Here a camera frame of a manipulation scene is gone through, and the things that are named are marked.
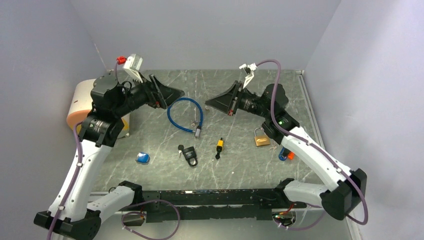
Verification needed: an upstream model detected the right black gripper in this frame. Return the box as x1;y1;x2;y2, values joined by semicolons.
205;80;272;119

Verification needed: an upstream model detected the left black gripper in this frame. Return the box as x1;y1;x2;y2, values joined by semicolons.
113;72;184;117

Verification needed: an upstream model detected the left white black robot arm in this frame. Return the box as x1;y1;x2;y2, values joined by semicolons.
33;75;185;240

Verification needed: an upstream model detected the blue cable lock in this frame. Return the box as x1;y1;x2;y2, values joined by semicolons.
166;97;204;139

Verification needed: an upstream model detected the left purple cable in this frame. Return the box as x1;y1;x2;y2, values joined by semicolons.
45;121;181;240

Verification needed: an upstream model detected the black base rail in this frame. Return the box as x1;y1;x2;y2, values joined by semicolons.
120;186;307;223

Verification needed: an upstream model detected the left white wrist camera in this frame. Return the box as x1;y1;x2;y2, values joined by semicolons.
116;53;143;83

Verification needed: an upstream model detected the beige yellow cylinder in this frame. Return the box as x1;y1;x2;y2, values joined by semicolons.
66;79;131;138

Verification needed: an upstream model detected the yellow black padlock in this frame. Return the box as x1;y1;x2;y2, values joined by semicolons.
215;137;224;160

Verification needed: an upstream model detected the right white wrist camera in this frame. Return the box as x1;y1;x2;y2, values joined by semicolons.
239;63;257;89

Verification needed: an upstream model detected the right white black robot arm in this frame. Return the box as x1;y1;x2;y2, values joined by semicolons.
205;81;368;220

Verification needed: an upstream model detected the blue white round object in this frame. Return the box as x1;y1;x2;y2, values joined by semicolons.
135;152;150;165

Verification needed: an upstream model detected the black padlock key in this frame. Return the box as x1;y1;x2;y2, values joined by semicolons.
177;144;184;158

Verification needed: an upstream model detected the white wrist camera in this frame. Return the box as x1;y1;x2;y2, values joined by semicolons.
116;53;143;83
239;63;257;89

